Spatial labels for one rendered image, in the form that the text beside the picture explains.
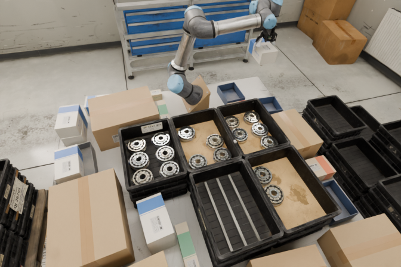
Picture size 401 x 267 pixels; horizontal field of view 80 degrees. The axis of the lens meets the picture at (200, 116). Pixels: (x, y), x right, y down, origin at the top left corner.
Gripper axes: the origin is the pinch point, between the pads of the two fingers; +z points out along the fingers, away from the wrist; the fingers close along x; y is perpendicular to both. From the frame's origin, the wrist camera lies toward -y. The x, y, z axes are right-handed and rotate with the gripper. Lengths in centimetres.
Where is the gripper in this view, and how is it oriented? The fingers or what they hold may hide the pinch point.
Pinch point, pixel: (262, 48)
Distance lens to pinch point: 179.8
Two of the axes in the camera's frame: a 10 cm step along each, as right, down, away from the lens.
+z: -0.3, 6.9, 7.2
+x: 9.6, -1.8, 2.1
